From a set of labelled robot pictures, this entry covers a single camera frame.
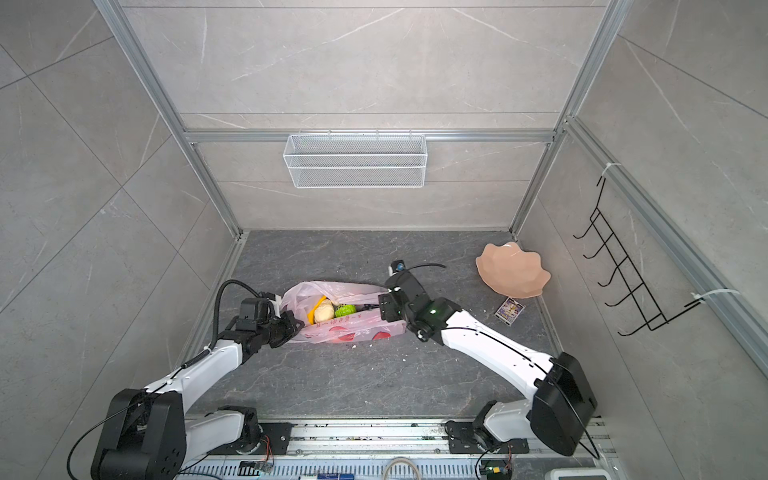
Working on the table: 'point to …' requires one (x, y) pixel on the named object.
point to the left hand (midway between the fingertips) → (303, 316)
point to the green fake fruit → (345, 310)
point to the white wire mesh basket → (356, 160)
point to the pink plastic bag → (362, 327)
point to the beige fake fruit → (324, 312)
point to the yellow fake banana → (311, 314)
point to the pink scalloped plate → (511, 271)
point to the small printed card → (509, 311)
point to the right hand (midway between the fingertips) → (392, 295)
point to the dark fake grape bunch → (364, 307)
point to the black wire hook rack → (650, 310)
